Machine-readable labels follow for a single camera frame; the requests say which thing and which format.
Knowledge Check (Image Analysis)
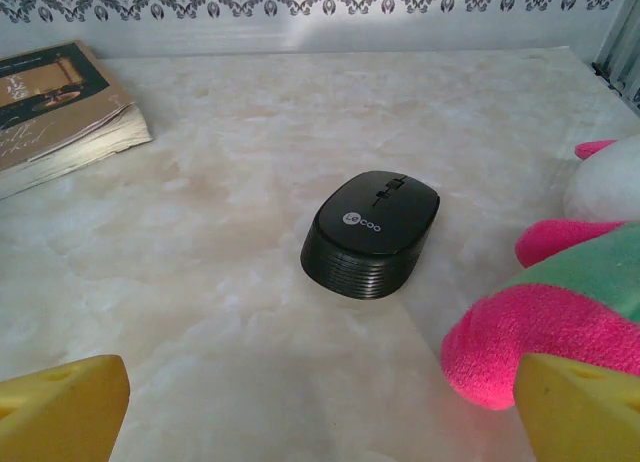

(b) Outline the pink green white plush toy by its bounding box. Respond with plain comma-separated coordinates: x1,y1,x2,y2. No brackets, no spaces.
440,139,640,411

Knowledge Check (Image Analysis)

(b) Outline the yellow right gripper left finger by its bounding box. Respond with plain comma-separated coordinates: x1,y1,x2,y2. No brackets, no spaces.
0,354,132,462

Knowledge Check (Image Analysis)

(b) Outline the aluminium frame post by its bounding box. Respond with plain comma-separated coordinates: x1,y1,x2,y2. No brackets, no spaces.
592,0,640,106

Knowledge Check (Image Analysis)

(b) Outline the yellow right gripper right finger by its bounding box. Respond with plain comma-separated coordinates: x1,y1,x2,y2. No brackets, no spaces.
514,352,640,462

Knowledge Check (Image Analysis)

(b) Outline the black computer mouse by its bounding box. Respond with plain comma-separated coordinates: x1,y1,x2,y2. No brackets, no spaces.
300,170,442,302

